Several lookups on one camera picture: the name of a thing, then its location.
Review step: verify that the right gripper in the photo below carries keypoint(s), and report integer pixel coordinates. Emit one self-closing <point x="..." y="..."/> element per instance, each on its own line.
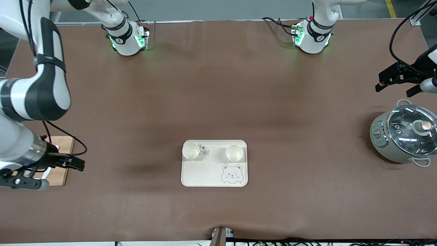
<point x="52" y="150"/>

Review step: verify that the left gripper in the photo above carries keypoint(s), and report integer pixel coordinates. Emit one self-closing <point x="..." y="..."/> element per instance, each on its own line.
<point x="417" y="70"/>

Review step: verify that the white IKEA cup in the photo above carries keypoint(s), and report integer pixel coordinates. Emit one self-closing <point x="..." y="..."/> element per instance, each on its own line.
<point x="234" y="152"/>
<point x="191" y="150"/>

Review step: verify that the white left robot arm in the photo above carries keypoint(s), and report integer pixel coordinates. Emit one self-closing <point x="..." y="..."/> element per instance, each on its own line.
<point x="312" y="39"/>

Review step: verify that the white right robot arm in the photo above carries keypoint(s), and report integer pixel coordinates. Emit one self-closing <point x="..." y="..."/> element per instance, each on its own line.
<point x="20" y="99"/>

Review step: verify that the cream bear print tray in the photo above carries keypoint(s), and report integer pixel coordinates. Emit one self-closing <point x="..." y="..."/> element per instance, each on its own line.
<point x="208" y="174"/>

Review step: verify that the bamboo cutting board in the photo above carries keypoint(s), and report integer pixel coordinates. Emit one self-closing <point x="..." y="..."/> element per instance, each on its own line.
<point x="66" y="145"/>

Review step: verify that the white plastic knife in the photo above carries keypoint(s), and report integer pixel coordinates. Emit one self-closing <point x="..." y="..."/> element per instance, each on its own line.
<point x="56" y="147"/>

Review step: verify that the glass pot lid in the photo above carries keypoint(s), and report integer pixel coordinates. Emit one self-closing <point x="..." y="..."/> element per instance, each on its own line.
<point x="406" y="128"/>

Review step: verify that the grey electric cooking pot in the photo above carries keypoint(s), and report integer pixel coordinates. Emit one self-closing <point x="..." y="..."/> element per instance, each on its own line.
<point x="382" y="143"/>

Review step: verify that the brown table cover mat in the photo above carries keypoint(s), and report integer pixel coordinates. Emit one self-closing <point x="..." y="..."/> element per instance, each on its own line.
<point x="218" y="85"/>

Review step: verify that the aluminium frame profile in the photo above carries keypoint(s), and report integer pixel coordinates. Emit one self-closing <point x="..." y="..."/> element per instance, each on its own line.
<point x="419" y="15"/>

